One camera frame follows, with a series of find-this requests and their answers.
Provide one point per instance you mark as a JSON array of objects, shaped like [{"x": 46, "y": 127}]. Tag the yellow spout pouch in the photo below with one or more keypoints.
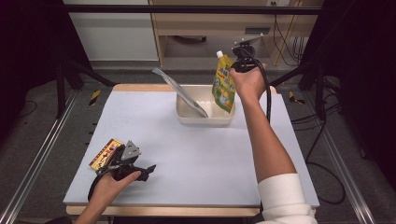
[{"x": 223, "y": 87}]

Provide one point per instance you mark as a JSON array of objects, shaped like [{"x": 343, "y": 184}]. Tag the clear dried seaweed packet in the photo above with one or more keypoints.
[{"x": 180, "y": 91}]

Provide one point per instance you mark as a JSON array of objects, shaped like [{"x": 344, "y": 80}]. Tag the black curtain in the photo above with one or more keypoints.
[
  {"x": 28, "y": 46},
  {"x": 364, "y": 62}
]

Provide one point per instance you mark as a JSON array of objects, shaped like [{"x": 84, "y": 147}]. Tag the aluminium floor rail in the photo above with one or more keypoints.
[
  {"x": 31, "y": 165},
  {"x": 342, "y": 165}
]

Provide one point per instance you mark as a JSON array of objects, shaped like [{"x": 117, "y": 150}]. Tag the black horizontal frame bar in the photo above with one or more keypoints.
[{"x": 186, "y": 9}]

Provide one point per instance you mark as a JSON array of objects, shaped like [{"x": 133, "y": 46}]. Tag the yellow black tape strip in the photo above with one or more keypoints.
[
  {"x": 294, "y": 99},
  {"x": 94, "y": 97}
]

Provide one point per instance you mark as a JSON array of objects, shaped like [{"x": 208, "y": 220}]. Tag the white cabinet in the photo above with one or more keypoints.
[{"x": 115, "y": 37}]

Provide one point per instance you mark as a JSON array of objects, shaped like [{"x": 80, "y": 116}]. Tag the white foam mat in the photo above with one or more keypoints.
[{"x": 186, "y": 155}]

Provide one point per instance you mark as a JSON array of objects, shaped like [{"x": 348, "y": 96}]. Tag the white sleeve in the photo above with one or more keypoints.
[{"x": 283, "y": 199}]

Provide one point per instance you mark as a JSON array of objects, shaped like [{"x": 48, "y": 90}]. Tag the black metal stand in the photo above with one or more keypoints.
[
  {"x": 60, "y": 93},
  {"x": 319, "y": 93}
]

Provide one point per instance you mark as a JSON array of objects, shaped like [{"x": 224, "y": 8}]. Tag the white divided plastic container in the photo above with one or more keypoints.
[{"x": 190, "y": 116}]

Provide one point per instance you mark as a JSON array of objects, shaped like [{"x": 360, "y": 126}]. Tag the light wooden desk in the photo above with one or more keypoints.
[{"x": 193, "y": 23}]

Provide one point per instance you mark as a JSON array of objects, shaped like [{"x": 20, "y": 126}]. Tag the person's right hand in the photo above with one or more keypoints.
[{"x": 249, "y": 84}]

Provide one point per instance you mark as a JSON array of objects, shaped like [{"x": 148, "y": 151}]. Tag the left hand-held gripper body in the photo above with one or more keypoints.
[{"x": 129, "y": 151}]

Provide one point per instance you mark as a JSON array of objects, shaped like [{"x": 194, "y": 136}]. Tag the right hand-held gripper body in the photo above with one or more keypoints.
[{"x": 246, "y": 63}]

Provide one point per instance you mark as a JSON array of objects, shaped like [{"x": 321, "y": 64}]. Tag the person's left hand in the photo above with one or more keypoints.
[{"x": 109, "y": 188}]

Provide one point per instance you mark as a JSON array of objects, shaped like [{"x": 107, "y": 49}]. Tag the small yellow red box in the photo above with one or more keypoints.
[{"x": 104, "y": 154}]

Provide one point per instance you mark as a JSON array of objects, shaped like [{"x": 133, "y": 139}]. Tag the grey desk label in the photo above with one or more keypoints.
[{"x": 257, "y": 30}]

